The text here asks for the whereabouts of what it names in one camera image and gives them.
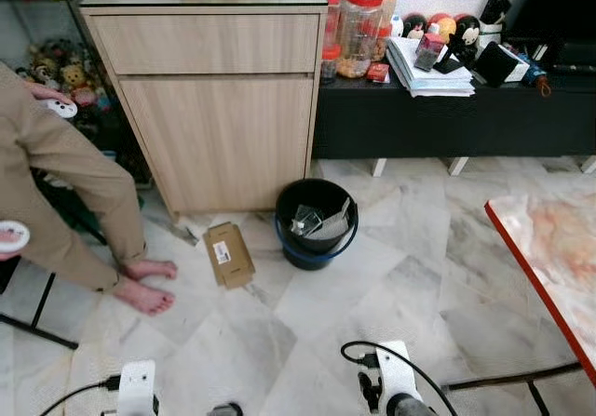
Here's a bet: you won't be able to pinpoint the small black box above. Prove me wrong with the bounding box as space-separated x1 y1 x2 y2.
472 41 523 89

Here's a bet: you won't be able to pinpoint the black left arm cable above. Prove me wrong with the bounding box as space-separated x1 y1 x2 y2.
37 373 123 416

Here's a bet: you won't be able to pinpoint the white pen cup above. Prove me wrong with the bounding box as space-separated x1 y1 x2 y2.
476 0 512 47

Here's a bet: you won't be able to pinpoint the black low console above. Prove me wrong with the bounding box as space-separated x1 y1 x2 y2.
311 60 596 178

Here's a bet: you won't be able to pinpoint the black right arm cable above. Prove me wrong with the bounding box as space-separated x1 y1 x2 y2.
339 340 460 416

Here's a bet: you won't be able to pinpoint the person's bare hand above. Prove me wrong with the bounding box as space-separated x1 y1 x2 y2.
20 80 72 104

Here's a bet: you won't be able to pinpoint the glass shelf with toys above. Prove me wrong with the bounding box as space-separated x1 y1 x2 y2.
0 0 156 186

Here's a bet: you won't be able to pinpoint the grey robot leg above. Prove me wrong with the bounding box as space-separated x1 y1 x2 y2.
206 401 246 416

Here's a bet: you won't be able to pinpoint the black television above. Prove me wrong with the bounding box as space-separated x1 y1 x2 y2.
507 0 596 52

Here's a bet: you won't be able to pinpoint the white ring controller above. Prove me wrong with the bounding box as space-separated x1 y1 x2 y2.
47 98 79 120
0 221 32 255

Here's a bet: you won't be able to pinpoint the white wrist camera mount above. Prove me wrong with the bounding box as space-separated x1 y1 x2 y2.
115 360 158 416
372 341 426 413

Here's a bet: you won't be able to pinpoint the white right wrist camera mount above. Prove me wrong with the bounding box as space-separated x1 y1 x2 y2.
372 341 426 413

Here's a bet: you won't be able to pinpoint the Mickey Mouse figure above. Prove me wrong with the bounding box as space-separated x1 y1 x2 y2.
454 13 482 60

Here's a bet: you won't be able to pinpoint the flat brown cardboard box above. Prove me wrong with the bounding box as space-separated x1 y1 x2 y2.
202 221 257 290

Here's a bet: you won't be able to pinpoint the white paper stack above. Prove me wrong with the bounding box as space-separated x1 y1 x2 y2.
384 35 477 99

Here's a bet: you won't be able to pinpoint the clear plastic trash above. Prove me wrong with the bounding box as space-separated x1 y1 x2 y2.
290 198 354 242

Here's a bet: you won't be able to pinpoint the light wooden cabinet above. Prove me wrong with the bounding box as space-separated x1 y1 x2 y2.
78 0 330 219

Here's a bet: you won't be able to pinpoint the large red-lid plastic jar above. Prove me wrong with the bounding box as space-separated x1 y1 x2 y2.
337 0 386 80

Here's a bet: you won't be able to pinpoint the black metal chair legs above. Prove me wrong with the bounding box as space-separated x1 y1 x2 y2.
0 256 81 352

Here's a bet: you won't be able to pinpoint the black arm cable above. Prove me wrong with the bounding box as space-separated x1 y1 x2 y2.
37 373 123 416
339 340 460 416

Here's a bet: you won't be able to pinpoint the person in khaki trousers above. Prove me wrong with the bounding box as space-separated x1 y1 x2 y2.
0 62 179 318

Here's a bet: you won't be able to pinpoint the black metal table leg frame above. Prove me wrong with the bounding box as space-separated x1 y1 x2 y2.
441 361 584 416

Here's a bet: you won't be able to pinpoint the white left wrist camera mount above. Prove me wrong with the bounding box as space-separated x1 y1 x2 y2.
115 360 158 416

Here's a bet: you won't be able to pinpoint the black rubbish bin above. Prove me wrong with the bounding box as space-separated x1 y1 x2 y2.
274 178 360 272

